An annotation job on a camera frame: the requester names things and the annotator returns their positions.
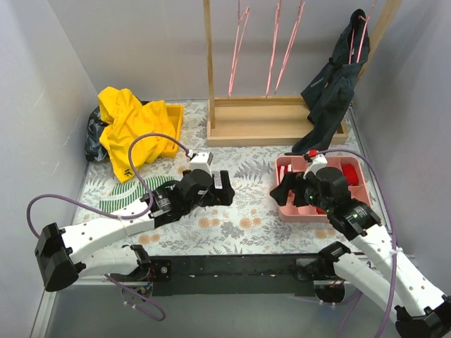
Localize dark navy shorts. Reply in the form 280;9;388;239
289;8;371;155

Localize pink hanger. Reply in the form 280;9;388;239
348;0;378;64
264;0;282;98
228;1;250;99
274;1;305;94

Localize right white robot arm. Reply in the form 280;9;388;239
270;167;450;337

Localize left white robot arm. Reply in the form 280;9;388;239
35;169;235;292

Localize wooden hanger rack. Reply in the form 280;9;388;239
203;1;403;147

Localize red white folded cloth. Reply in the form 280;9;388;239
277;164;293;183

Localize red folded cloth right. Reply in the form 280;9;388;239
342;163;359;186

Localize pink divided tray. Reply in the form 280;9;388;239
276;156;375;223

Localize green white striped cloth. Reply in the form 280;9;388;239
99;175;174;213

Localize yellow plastic bin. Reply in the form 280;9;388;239
160;104;185;158

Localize yellow shirt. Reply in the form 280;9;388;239
98;87;175;183

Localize dark patterned garment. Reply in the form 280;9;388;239
85;106;109;163

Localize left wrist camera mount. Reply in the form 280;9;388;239
184;150;214;176

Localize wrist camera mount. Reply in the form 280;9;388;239
184;150;214;176
303;149;328;179

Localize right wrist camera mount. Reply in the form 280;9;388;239
303;149;328;179

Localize aluminium frame rail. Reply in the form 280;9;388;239
30;255;441;338

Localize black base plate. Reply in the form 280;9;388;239
112;253;341;296

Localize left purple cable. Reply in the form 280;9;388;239
26;133;193;322

